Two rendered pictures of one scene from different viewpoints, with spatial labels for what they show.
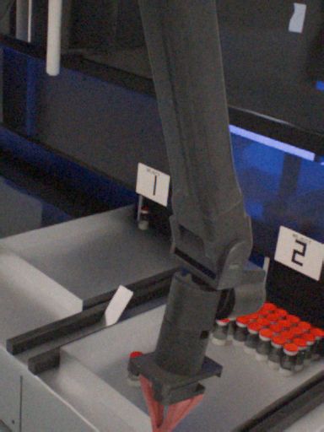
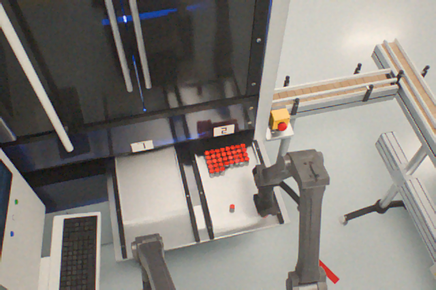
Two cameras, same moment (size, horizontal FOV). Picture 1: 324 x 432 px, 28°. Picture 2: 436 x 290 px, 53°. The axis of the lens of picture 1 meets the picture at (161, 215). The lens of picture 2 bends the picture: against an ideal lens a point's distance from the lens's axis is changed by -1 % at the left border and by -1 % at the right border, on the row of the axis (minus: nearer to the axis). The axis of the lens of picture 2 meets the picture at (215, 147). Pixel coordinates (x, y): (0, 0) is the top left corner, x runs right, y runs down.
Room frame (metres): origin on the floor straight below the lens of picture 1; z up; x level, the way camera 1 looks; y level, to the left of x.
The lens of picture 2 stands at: (0.41, 0.67, 2.53)
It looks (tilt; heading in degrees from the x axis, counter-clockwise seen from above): 58 degrees down; 303
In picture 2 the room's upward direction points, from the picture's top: straight up
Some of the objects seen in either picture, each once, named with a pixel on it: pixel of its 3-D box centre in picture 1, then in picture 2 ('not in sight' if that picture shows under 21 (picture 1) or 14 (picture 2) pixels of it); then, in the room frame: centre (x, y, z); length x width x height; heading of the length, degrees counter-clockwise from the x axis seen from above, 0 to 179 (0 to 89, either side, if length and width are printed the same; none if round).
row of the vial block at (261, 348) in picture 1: (246, 335); (229, 165); (0.87, -0.15, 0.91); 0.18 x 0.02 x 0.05; 47
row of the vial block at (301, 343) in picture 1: (256, 330); (227, 160); (0.89, -0.17, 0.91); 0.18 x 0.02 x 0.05; 47
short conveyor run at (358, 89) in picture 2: not in sight; (325, 92); (0.69, -0.73, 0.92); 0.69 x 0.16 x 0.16; 46
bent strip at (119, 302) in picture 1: (90, 317); (198, 209); (0.86, 0.09, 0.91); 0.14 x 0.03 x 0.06; 136
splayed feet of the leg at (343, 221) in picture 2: not in sight; (379, 209); (0.17, -0.81, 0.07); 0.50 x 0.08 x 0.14; 46
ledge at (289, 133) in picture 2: not in sight; (276, 125); (0.81, -0.46, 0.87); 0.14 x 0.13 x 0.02; 136
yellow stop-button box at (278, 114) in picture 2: not in sight; (278, 117); (0.79, -0.42, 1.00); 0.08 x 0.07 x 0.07; 136
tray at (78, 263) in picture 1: (111, 253); (149, 179); (1.11, 0.09, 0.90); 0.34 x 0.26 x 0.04; 136
